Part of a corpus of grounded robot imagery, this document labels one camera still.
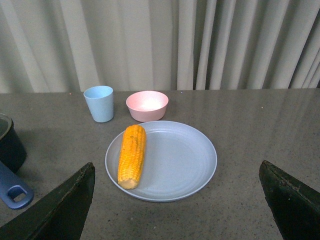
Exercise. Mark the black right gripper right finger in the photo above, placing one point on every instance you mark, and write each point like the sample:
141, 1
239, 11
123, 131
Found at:
294, 205

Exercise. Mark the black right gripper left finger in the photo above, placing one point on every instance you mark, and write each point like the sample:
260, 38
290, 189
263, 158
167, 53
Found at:
60, 215

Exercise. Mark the yellow corn cob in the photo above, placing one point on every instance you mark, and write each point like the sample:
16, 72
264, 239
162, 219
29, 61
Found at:
131, 158

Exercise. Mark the dark blue saucepan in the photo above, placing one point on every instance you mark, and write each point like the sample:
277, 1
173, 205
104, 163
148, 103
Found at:
14, 192

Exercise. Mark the light blue cup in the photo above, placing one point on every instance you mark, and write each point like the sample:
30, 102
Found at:
100, 101

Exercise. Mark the light blue plate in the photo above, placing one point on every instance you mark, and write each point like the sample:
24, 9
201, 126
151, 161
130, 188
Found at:
179, 161

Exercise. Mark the pink bowl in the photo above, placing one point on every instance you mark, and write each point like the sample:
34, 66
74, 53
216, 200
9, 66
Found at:
147, 106

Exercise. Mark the beige curtain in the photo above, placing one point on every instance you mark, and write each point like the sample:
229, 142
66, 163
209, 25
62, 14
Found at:
131, 45

